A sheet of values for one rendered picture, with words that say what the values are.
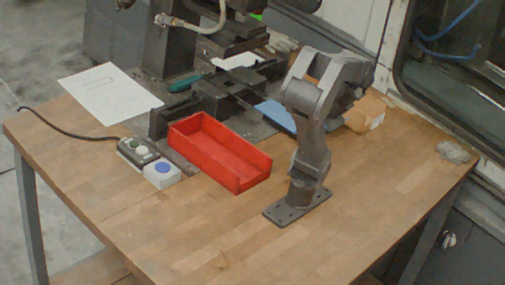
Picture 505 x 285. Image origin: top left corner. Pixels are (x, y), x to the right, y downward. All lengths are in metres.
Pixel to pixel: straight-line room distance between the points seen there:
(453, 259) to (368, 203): 0.75
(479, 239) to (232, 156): 0.98
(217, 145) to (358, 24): 0.80
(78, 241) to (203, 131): 1.09
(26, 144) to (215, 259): 0.61
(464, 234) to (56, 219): 1.71
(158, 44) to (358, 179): 0.70
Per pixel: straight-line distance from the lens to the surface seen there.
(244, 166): 1.59
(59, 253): 2.56
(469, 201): 2.11
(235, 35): 1.65
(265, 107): 1.67
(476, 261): 2.21
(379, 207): 1.59
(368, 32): 2.18
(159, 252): 1.34
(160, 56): 1.87
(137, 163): 1.53
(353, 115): 1.82
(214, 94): 1.70
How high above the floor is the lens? 1.86
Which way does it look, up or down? 35 degrees down
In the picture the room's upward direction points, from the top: 11 degrees clockwise
